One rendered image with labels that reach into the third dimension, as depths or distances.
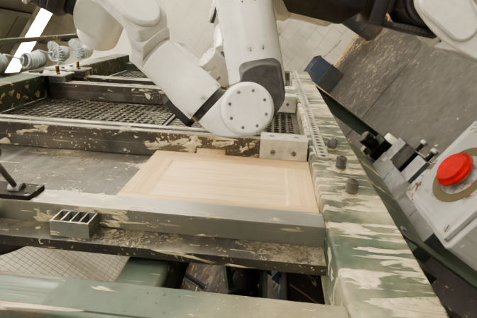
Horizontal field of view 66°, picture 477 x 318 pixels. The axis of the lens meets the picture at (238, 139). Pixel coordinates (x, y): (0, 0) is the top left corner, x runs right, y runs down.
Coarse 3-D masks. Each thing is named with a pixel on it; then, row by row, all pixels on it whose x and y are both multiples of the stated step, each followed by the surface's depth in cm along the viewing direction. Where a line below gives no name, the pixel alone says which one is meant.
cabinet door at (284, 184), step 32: (160, 160) 93; (192, 160) 94; (224, 160) 95; (256, 160) 96; (288, 160) 97; (128, 192) 76; (160, 192) 77; (192, 192) 78; (224, 192) 79; (256, 192) 79; (288, 192) 79
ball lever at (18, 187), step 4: (0, 148) 62; (0, 152) 62; (0, 156) 62; (0, 164) 64; (0, 168) 64; (4, 168) 65; (0, 172) 65; (4, 172) 65; (8, 172) 66; (4, 176) 66; (8, 176) 66; (8, 180) 66; (12, 180) 67; (12, 184) 67; (16, 184) 68; (20, 184) 68; (24, 184) 70; (8, 188) 68; (12, 188) 68; (16, 188) 68; (20, 188) 68
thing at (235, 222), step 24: (48, 192) 70; (72, 192) 71; (0, 216) 68; (24, 216) 68; (48, 216) 67; (120, 216) 66; (144, 216) 65; (168, 216) 65; (192, 216) 64; (216, 216) 64; (240, 216) 65; (264, 216) 65; (288, 216) 65; (312, 216) 66; (264, 240) 64; (288, 240) 64; (312, 240) 63
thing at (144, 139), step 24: (0, 120) 103; (24, 120) 104; (48, 120) 105; (72, 120) 106; (24, 144) 104; (48, 144) 103; (72, 144) 103; (96, 144) 102; (120, 144) 101; (144, 144) 101; (168, 144) 100; (192, 144) 99; (216, 144) 99; (240, 144) 98; (264, 144) 97; (288, 144) 96
